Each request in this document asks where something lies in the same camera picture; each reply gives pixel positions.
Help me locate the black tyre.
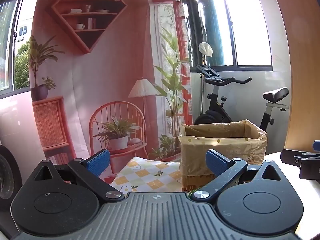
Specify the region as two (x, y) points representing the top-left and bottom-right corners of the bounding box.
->
(0, 145), (23, 205)

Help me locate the wooden panel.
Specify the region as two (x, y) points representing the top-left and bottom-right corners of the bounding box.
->
(269, 0), (320, 155)

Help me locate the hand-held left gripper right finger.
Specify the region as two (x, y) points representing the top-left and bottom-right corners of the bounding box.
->
(191, 149), (283, 202)

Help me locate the checkered floral tablecloth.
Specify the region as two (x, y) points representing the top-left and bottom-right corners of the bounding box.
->
(110, 152), (320, 240)

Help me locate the cardboard box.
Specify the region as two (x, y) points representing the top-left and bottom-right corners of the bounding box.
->
(178, 120), (267, 193)

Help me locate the dark framed corner window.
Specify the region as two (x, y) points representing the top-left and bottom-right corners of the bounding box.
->
(189, 0), (273, 72)

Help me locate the printed room backdrop cloth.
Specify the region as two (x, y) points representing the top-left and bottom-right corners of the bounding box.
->
(29, 0), (193, 183)

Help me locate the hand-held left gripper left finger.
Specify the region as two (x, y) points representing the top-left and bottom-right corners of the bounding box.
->
(34, 149), (125, 202)

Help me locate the white plastic bag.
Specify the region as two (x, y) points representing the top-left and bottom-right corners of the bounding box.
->
(199, 42), (213, 57)

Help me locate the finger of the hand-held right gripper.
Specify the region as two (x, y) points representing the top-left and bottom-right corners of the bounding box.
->
(280, 141), (320, 167)
(299, 155), (320, 180)

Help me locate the black exercise bike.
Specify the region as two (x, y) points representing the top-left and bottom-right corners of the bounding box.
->
(194, 64), (290, 133)

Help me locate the metal stand pole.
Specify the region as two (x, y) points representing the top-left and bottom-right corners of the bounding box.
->
(200, 55), (205, 120)

